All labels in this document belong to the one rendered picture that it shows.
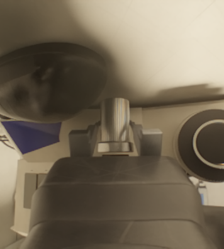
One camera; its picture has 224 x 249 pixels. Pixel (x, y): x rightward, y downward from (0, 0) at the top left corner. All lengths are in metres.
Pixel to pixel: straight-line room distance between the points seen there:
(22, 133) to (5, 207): 0.52
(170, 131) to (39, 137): 0.16
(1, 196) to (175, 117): 0.65
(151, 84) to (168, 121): 0.06
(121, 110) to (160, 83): 0.04
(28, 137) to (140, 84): 0.16
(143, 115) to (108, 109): 0.07
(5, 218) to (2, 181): 0.13
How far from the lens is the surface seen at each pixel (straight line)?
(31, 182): 0.29
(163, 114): 0.21
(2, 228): 0.77
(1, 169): 0.72
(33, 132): 0.24
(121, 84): 0.15
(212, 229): 0.33
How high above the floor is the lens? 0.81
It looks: 9 degrees down
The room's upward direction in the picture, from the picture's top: 179 degrees clockwise
